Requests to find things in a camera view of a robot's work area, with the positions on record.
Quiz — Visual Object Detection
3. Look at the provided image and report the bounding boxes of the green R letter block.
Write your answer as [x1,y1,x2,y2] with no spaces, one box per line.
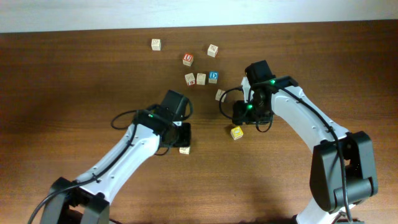
[179,147,190,154]

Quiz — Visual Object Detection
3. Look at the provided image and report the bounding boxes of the yellow O letter block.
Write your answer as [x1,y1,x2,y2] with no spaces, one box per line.
[230,126,244,140]

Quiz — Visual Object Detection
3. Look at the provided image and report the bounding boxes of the wooden elephant picture block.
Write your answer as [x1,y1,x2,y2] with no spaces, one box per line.
[215,89,226,102]

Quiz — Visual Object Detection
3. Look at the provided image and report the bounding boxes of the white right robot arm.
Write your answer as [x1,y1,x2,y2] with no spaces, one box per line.
[231,60,378,223]

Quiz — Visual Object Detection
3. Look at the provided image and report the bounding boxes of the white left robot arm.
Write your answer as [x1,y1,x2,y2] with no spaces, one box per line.
[29,90,193,223]

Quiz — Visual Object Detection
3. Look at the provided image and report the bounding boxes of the blue D letter block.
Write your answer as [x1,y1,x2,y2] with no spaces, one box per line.
[208,71,219,84]

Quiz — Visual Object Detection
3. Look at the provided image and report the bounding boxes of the wooden block red side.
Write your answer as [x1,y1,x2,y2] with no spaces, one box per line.
[184,73,196,86]

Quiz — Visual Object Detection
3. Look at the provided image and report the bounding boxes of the plain wooden block middle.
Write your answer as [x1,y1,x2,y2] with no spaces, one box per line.
[196,73,206,85]

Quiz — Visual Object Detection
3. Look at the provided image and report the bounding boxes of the plain wooden block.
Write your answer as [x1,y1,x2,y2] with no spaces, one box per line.
[196,73,206,85]
[207,44,218,57]
[151,39,162,51]

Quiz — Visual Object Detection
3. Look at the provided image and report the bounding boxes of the plain wooden block far right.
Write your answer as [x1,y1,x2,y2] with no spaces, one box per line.
[207,44,218,57]

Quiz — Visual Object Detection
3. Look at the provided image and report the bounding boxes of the red U letter block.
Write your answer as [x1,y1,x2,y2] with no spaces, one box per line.
[182,54,194,67]

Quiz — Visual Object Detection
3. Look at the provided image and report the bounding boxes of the plain wooden block far left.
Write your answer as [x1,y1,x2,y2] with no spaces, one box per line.
[151,39,162,51]

